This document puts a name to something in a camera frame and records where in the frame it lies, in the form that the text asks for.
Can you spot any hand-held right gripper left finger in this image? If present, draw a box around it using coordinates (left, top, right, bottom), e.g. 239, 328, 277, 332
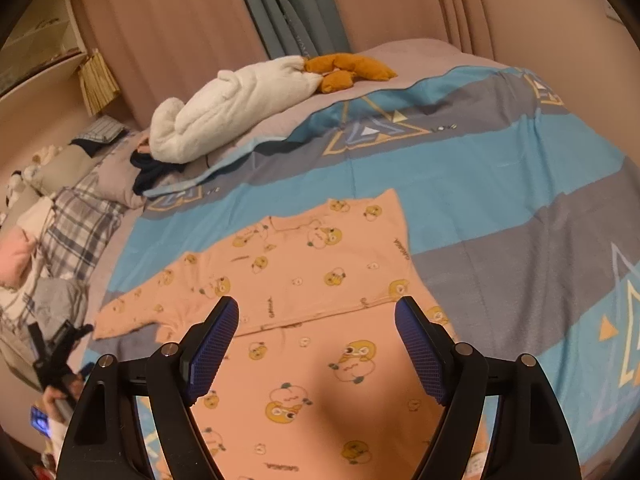
55, 296, 240, 480

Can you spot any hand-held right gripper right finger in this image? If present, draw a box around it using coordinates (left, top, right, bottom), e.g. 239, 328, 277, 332
394, 296, 583, 480

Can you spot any pink duck-print baby garment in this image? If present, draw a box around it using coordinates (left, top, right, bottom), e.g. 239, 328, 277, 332
94, 189, 488, 480

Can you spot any person's left hand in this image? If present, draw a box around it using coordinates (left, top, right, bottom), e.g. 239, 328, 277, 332
42, 376, 85, 425

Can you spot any grey cloth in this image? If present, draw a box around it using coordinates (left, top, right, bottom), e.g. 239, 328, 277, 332
30, 277, 91, 341

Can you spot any pink cloth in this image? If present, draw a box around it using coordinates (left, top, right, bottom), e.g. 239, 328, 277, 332
0, 225, 38, 286

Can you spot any plaid pillow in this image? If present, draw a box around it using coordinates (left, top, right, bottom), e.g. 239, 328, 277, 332
40, 175, 131, 281

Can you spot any dark navy cloth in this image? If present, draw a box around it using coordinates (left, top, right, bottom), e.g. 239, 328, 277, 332
131, 147, 186, 196

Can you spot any beige pillow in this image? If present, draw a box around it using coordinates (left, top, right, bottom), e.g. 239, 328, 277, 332
30, 145, 101, 196

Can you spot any blue and grey striped blanket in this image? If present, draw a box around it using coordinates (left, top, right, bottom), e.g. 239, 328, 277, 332
97, 65, 640, 480

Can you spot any lavender pillow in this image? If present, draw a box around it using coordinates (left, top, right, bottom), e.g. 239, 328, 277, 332
97, 132, 151, 208

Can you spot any small white plush toy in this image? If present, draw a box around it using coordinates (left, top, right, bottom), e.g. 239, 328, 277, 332
22, 145, 63, 176

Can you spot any folded plaid cloth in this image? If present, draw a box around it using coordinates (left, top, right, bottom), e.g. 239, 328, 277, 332
75, 115, 128, 143

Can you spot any white plush goose toy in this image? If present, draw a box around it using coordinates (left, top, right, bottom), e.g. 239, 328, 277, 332
149, 52, 399, 164

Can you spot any tan woven hanging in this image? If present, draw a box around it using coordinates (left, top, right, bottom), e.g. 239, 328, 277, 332
77, 49, 122, 116

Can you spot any lavender bed sheet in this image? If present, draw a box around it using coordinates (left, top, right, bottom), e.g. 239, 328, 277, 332
65, 37, 506, 376

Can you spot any pink curtain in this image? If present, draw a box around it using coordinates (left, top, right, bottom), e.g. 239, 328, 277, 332
317, 0, 621, 68
70, 0, 271, 126

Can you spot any blue-grey curtain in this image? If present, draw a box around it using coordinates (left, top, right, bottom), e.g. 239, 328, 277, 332
229, 0, 351, 58

